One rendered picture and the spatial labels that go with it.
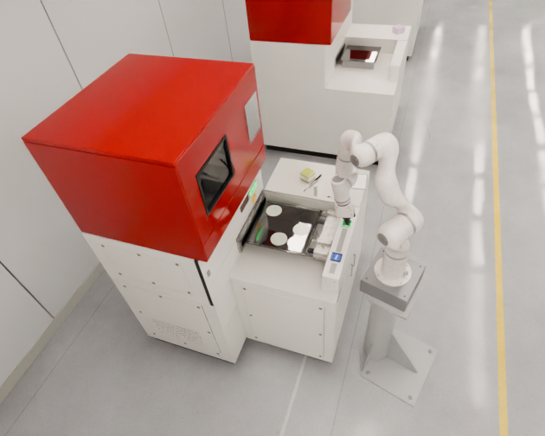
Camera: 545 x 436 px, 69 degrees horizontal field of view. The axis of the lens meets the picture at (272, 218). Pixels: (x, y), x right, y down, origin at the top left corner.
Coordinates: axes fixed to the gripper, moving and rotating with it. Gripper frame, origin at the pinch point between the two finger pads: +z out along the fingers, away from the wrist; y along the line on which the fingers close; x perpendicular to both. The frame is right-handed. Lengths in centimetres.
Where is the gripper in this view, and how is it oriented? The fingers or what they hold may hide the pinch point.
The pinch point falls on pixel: (347, 221)
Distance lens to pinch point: 234.7
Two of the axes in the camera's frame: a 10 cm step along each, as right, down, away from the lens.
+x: 3.3, -7.0, 6.3
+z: 2.8, 7.1, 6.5
